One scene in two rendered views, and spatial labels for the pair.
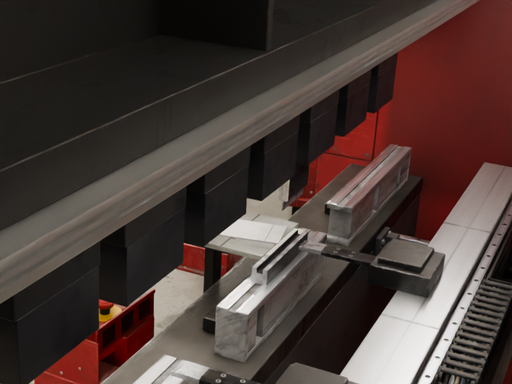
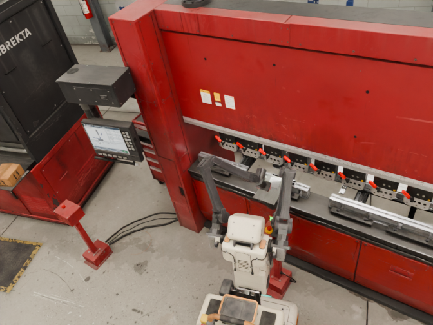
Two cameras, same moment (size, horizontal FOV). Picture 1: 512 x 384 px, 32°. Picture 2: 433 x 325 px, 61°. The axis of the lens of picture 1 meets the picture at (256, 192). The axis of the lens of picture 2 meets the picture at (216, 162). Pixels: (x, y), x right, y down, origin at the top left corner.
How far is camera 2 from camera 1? 2.85 m
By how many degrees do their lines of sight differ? 63
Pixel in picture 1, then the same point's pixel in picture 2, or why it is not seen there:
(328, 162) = (183, 175)
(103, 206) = not seen: outside the picture
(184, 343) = (303, 204)
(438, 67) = (194, 129)
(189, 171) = not seen: hidden behind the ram
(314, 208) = (223, 179)
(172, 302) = (125, 269)
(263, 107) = not seen: hidden behind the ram
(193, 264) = (100, 260)
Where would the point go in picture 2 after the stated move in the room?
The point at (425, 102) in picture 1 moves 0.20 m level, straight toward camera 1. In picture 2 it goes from (194, 139) to (215, 142)
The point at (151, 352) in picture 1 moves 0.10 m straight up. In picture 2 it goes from (308, 209) to (308, 201)
